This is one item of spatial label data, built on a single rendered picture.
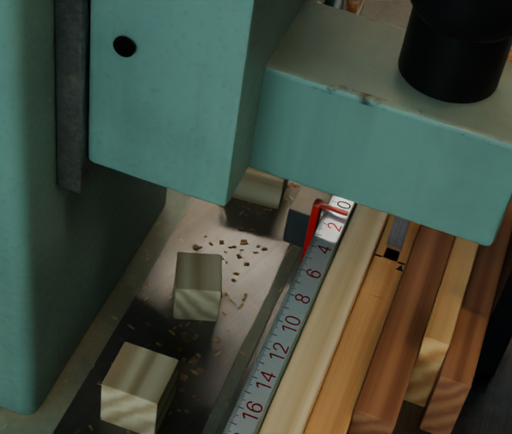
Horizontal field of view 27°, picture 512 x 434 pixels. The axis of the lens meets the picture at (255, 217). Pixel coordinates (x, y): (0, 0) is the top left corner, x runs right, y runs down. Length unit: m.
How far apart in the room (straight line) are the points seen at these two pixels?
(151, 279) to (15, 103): 0.30
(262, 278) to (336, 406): 0.25
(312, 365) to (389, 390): 0.04
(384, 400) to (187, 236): 0.30
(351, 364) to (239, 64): 0.18
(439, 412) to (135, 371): 0.20
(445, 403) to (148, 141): 0.21
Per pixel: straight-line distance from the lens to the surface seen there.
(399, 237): 0.62
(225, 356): 0.75
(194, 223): 0.83
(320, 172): 0.57
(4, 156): 0.54
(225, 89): 0.51
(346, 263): 0.61
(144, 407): 0.68
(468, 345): 0.59
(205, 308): 0.76
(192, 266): 0.76
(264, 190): 0.84
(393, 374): 0.58
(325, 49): 0.56
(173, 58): 0.51
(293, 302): 0.58
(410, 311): 0.61
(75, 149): 0.57
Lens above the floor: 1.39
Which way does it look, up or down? 45 degrees down
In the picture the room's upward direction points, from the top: 10 degrees clockwise
